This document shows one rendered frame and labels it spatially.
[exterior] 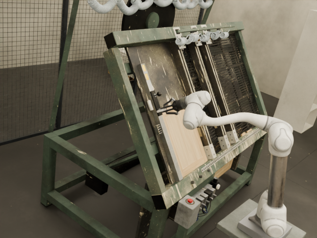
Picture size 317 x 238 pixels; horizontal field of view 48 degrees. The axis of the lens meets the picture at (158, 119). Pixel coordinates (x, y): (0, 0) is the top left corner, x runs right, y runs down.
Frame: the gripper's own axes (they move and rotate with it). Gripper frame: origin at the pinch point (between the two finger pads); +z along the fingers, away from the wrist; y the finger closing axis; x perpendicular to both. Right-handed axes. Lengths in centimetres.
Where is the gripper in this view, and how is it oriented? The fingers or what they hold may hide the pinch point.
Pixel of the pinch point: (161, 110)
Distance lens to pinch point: 260.9
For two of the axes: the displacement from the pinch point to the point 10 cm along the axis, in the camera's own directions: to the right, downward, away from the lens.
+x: 5.9, -2.5, 7.7
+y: 3.2, 9.5, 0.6
